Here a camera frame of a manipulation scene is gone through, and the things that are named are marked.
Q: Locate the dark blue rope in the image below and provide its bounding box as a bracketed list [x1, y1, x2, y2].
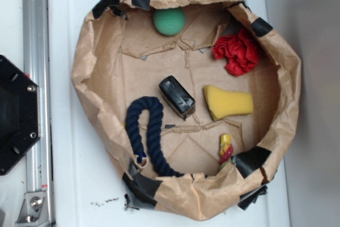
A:
[125, 96, 185, 178]

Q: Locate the brown paper bag bin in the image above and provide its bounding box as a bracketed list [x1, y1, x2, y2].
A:
[72, 0, 301, 221]

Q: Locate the multicolour rope toy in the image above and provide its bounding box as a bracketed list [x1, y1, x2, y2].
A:
[218, 134, 234, 170]

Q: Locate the green foam ball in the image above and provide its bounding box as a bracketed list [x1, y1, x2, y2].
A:
[153, 8, 186, 36]

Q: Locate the yellow sponge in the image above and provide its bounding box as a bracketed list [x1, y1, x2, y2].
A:
[203, 85, 254, 121]

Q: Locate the black taped block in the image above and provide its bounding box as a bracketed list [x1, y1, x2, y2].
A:
[159, 75, 196, 119]

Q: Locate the aluminium extrusion rail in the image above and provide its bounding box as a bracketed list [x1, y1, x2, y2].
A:
[22, 0, 54, 193]

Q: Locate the red crumpled cloth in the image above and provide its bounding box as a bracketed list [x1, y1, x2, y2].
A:
[212, 29, 260, 76]

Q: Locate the metal corner bracket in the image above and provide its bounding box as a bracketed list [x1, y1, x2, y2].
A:
[15, 191, 54, 227]

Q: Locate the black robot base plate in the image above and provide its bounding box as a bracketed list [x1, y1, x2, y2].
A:
[1, 55, 40, 176]

